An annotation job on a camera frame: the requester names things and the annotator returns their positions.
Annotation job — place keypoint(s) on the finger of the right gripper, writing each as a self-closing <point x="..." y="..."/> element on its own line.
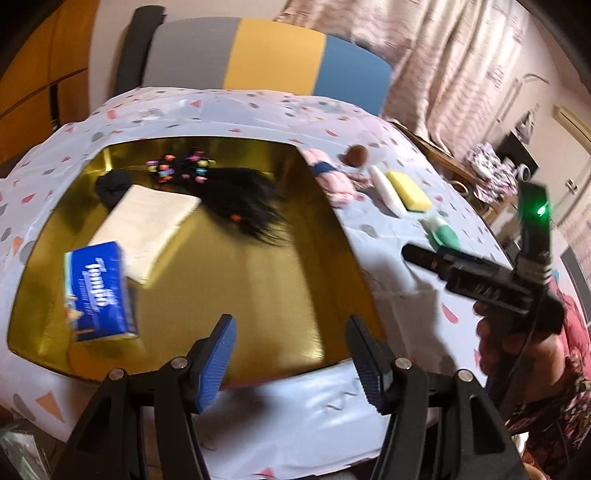
<point x="462" y="258"/>
<point x="427" y="259"/>

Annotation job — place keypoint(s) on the pink towel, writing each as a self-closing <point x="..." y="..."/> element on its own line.
<point x="337" y="186"/>

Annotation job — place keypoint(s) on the gold lined maroon box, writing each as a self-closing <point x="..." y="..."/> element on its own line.
<point x="290" y="300"/>

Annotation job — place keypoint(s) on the beige patterned curtain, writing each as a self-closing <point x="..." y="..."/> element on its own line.
<point x="450" y="58"/>

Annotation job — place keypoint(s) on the tracker with green light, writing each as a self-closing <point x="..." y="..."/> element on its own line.
<point x="534" y="260"/>

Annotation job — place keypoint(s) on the floral cloth pile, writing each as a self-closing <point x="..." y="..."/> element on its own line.
<point x="495" y="179"/>

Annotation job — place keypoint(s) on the black beaded hair wig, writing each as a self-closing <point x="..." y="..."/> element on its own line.
<point x="245" y="197"/>

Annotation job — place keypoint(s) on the blue tissue pack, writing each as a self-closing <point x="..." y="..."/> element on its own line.
<point x="96" y="297"/>

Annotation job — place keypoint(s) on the white foam sponge block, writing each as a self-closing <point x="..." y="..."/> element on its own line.
<point x="387" y="193"/>

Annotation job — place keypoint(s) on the patterned light blue tablecloth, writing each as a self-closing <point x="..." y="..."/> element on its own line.
<point x="318" y="422"/>

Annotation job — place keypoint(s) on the pink satin scrunchie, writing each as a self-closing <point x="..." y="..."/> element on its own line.
<point x="360" y="181"/>

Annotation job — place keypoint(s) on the grey yellow blue chair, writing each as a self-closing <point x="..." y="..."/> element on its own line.
<point x="234" y="53"/>

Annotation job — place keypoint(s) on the wooden cabinet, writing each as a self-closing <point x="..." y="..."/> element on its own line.
<point x="45" y="85"/>

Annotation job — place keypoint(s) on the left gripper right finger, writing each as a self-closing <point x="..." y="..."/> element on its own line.
<point x="371" y="362"/>

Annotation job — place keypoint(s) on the black soft ball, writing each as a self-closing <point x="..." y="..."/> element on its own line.
<point x="112" y="186"/>

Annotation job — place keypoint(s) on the brown felt hat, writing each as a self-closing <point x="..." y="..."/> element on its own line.
<point x="356" y="156"/>

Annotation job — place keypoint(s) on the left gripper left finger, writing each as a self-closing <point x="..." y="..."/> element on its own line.
<point x="211" y="361"/>

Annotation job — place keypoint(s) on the yellow sponge block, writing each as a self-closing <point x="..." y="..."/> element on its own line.
<point x="410" y="193"/>

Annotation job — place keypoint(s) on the wooden side table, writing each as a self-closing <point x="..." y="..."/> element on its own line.
<point x="463" y="180"/>

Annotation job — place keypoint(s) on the person's right hand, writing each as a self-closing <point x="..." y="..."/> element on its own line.
<point x="549" y="375"/>

